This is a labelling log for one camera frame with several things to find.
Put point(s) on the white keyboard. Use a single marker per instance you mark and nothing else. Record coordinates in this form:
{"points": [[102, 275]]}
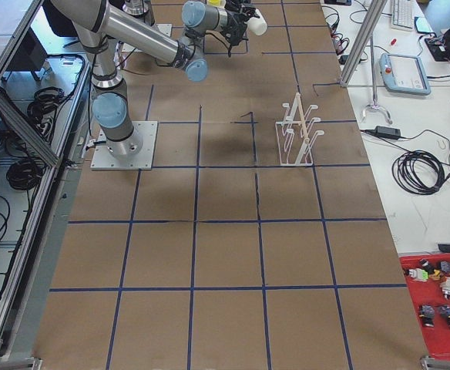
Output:
{"points": [[402, 17]]}

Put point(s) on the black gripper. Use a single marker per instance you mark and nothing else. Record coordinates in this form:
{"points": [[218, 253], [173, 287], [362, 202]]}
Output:
{"points": [[234, 20]]}

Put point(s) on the red parts tray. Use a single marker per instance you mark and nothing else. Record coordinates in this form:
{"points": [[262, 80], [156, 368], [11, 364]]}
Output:
{"points": [[428, 281]]}

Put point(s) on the white ikea cup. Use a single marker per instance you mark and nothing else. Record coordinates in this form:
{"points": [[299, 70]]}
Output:
{"points": [[257, 24]]}

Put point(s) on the black power adapter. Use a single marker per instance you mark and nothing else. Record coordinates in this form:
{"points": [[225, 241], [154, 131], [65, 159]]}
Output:
{"points": [[387, 133]]}

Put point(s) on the teach pendant tablet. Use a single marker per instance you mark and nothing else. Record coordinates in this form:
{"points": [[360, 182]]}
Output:
{"points": [[404, 74]]}

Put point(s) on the aluminium frame post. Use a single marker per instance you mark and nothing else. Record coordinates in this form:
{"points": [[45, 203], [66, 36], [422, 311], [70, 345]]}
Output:
{"points": [[364, 33]]}

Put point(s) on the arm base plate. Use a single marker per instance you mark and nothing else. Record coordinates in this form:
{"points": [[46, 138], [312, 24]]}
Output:
{"points": [[135, 153]]}

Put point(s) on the white wire cup rack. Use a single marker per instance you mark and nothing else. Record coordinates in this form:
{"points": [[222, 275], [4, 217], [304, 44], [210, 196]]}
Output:
{"points": [[296, 135]]}

